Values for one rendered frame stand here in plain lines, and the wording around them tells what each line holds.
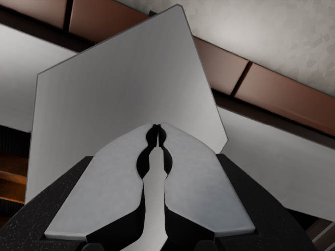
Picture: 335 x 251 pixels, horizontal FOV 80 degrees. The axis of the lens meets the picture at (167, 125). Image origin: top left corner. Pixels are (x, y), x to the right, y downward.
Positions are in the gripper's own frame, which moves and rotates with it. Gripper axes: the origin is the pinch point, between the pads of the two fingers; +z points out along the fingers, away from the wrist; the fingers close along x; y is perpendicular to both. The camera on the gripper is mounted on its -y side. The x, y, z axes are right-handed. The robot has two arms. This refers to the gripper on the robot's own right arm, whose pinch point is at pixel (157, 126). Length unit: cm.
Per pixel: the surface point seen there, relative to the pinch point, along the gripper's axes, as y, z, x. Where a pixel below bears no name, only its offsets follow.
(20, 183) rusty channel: 26.9, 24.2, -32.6
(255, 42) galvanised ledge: -2.8, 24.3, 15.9
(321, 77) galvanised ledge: 3.3, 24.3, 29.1
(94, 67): -2.6, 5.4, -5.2
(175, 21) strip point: -5.9, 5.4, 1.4
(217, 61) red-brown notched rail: -2.3, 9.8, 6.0
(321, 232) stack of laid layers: 24.7, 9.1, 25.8
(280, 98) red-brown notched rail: 1.8, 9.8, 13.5
